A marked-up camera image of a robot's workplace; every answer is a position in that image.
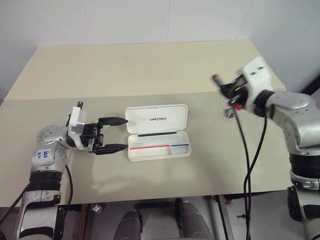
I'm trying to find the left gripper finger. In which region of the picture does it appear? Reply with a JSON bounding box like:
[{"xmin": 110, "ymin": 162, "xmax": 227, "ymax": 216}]
[
  {"xmin": 98, "ymin": 116, "xmax": 129, "ymax": 127},
  {"xmin": 92, "ymin": 143, "xmax": 129, "ymax": 156}
]

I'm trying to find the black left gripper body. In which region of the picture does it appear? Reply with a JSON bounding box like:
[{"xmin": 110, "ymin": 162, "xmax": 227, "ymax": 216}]
[{"xmin": 83, "ymin": 121, "xmax": 105, "ymax": 153}]

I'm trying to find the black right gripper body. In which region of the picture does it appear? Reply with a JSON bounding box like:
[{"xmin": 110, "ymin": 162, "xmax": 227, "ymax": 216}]
[{"xmin": 231, "ymin": 74, "xmax": 251, "ymax": 106}]

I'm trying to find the red capped black marker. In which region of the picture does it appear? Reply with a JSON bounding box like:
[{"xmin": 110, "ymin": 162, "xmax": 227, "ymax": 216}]
[{"xmin": 210, "ymin": 73, "xmax": 245, "ymax": 111}]

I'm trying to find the white hinged pencil case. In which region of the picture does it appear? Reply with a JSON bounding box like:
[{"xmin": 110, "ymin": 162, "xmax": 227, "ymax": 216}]
[{"xmin": 124, "ymin": 103, "xmax": 193, "ymax": 163}]

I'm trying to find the dark rounded shape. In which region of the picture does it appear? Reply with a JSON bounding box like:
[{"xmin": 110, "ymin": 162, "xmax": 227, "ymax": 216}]
[
  {"xmin": 119, "ymin": 209, "xmax": 144, "ymax": 240},
  {"xmin": 174, "ymin": 198, "xmax": 214, "ymax": 240}
]

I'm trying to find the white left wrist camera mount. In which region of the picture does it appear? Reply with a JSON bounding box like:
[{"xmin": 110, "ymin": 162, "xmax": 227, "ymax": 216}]
[{"xmin": 66, "ymin": 101, "xmax": 89, "ymax": 151}]

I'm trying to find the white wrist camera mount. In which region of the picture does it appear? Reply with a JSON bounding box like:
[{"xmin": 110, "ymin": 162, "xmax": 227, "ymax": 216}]
[
  {"xmin": 66, "ymin": 101, "xmax": 89, "ymax": 151},
  {"xmin": 242, "ymin": 56, "xmax": 274, "ymax": 111}
]

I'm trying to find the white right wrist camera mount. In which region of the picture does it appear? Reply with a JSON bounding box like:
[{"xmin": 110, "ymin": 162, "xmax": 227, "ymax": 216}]
[{"xmin": 242, "ymin": 56, "xmax": 274, "ymax": 111}]

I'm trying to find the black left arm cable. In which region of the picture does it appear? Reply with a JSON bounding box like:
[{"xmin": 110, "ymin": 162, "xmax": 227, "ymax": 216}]
[{"xmin": 0, "ymin": 163, "xmax": 74, "ymax": 226}]

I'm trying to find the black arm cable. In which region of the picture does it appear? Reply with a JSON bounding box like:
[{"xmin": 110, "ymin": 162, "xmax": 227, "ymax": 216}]
[
  {"xmin": 0, "ymin": 163, "xmax": 74, "ymax": 226},
  {"xmin": 233, "ymin": 107, "xmax": 268, "ymax": 240}
]

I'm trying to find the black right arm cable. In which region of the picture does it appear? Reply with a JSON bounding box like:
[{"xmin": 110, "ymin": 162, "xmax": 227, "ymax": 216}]
[{"xmin": 233, "ymin": 107, "xmax": 268, "ymax": 240}]

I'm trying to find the black table frame bracket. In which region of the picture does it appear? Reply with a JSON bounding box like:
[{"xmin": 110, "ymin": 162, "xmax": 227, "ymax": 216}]
[{"xmin": 55, "ymin": 206, "xmax": 68, "ymax": 238}]

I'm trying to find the metal table leg frame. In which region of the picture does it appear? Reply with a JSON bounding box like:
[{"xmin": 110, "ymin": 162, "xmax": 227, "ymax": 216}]
[{"xmin": 212, "ymin": 194, "xmax": 235, "ymax": 240}]

